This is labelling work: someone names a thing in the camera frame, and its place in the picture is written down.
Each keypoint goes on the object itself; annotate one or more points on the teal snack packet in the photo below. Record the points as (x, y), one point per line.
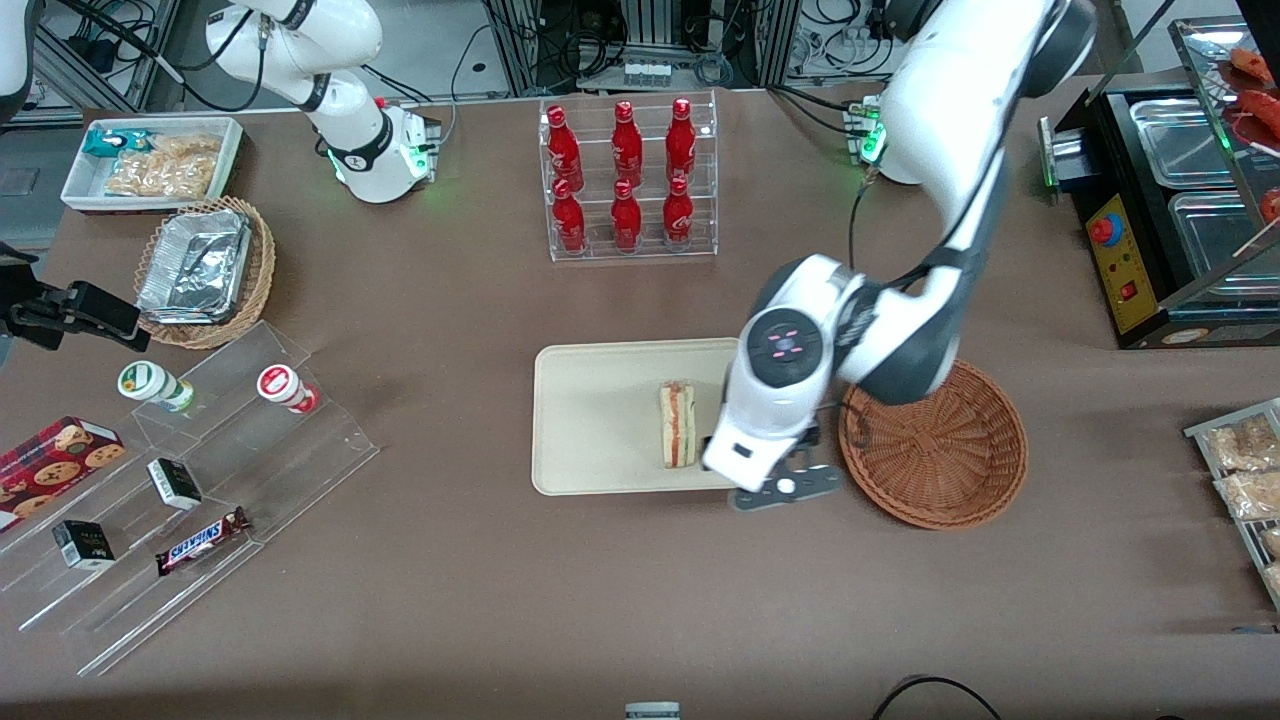
(115, 143)

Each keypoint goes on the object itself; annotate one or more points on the clear acrylic bottle rack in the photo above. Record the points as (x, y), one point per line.
(600, 250)

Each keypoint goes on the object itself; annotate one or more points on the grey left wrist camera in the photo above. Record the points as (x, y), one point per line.
(800, 485)

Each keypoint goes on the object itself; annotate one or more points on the red chocolate cookie box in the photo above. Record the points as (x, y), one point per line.
(50, 465)

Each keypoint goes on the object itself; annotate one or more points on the clear bag of beige snacks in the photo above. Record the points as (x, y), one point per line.
(1275, 578)
(1252, 495)
(160, 178)
(185, 146)
(1238, 445)
(1272, 541)

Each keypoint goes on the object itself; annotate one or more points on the Snickers chocolate bar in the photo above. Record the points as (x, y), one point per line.
(200, 542)

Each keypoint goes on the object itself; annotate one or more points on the small grey device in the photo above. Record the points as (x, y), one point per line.
(652, 711)

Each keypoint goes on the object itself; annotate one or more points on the red lid yogurt cup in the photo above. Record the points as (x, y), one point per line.
(283, 387)

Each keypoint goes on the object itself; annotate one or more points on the triangle sandwich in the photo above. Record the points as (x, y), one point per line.
(677, 425)

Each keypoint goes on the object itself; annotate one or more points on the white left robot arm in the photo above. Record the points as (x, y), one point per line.
(960, 90)

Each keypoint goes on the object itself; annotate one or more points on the white power strip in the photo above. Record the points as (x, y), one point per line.
(646, 72)

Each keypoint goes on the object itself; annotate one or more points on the black food warmer yellow panel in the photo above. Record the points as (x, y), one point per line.
(1120, 270)

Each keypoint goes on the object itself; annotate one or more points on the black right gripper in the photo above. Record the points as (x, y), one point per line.
(30, 303)

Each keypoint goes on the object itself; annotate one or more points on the green lid yogurt cup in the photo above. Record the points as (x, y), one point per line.
(150, 385)

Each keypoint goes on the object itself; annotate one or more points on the beige plastic tray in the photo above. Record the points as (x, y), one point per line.
(600, 420)

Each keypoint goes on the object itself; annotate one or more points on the small black carton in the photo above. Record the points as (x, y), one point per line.
(175, 483)
(83, 545)

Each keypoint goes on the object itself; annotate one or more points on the clear acrylic stepped shelf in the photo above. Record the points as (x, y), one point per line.
(300, 470)

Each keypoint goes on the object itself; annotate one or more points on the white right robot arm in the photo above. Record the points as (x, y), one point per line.
(350, 120)

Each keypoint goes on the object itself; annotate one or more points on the small light wicker basket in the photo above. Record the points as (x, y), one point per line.
(262, 270)

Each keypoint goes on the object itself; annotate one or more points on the aluminium foil container stack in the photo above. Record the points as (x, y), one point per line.
(195, 265)

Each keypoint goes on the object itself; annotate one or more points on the white rectangular snack bin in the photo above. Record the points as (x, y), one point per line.
(75, 190)

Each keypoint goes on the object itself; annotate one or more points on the red cola bottle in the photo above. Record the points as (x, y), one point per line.
(563, 150)
(681, 140)
(569, 222)
(627, 145)
(626, 220)
(678, 215)

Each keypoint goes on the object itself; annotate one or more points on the steel warmer pan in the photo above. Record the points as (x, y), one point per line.
(1215, 235)
(1175, 140)

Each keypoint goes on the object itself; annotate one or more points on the round brown wicker basket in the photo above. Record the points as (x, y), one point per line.
(940, 450)

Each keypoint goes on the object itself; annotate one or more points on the tray of wrapped snacks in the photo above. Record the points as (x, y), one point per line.
(1205, 432)

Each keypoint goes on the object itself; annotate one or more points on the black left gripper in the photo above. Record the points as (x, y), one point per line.
(811, 437)

